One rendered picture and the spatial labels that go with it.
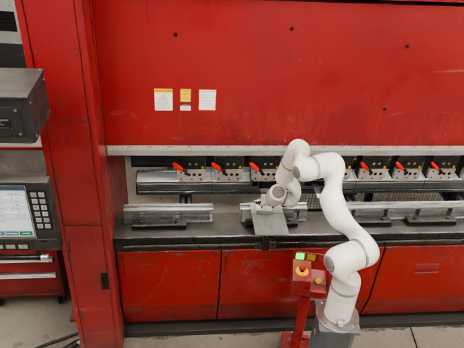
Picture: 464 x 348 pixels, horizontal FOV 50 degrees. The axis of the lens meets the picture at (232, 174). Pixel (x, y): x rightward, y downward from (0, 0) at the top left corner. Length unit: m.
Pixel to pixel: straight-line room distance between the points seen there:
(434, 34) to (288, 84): 0.71
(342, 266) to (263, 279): 1.15
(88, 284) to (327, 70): 1.72
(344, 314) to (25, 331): 2.17
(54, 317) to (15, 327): 0.25
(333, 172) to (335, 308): 0.58
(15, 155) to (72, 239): 0.91
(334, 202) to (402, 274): 1.37
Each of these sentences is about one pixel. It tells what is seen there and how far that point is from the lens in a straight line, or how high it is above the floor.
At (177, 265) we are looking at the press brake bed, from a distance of 2.93.
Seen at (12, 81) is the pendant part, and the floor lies 1.95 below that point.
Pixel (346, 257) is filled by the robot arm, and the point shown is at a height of 1.41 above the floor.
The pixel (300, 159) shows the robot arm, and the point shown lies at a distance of 2.04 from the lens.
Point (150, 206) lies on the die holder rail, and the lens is 2.84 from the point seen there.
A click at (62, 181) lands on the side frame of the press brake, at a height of 1.33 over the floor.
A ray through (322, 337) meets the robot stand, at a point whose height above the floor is 0.94.
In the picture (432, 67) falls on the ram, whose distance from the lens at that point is 2.64.
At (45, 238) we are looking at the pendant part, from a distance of 2.20.
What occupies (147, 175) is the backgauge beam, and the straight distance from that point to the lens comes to 3.05.
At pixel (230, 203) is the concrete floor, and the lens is 4.43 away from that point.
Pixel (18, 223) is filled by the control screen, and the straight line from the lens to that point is 2.18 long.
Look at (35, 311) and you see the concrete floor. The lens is 3.71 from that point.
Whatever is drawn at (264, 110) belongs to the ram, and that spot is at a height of 1.61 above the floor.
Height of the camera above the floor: 2.74
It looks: 35 degrees down
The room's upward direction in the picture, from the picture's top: 4 degrees clockwise
